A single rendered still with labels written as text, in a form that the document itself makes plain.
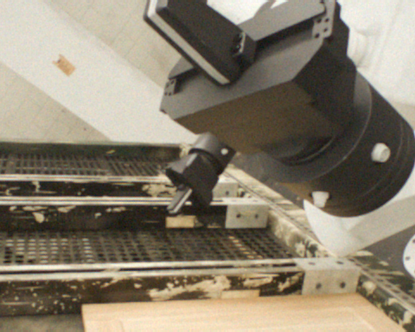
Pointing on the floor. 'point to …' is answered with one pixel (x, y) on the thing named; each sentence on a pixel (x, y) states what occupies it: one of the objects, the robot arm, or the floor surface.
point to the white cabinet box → (79, 72)
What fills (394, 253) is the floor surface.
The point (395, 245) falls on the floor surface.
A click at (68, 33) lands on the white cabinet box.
